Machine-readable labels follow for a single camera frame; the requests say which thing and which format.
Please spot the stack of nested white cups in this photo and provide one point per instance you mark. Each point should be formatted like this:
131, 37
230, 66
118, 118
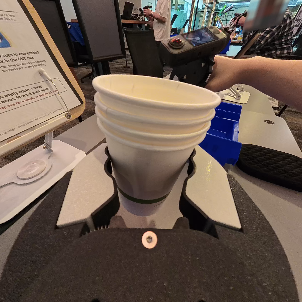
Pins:
151, 170

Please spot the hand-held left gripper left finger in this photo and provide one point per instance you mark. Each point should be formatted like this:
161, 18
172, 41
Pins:
80, 198

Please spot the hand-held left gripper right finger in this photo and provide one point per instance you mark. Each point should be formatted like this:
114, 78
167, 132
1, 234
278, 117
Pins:
214, 198

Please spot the black office chair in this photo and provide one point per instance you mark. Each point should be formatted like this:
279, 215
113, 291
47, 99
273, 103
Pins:
144, 52

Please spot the round table grommet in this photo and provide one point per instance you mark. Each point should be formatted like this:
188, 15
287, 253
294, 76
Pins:
269, 121

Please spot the person's right hand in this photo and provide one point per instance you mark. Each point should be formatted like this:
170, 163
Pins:
224, 73

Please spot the black framed panel on stand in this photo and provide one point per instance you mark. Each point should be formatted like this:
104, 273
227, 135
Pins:
99, 28
52, 28

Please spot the blue plastic bin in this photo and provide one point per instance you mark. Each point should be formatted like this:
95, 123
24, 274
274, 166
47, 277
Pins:
222, 137

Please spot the wooden instruction board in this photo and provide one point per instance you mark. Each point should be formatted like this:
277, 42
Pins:
33, 71

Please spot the black textured pad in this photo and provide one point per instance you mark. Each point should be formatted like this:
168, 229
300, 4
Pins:
273, 165

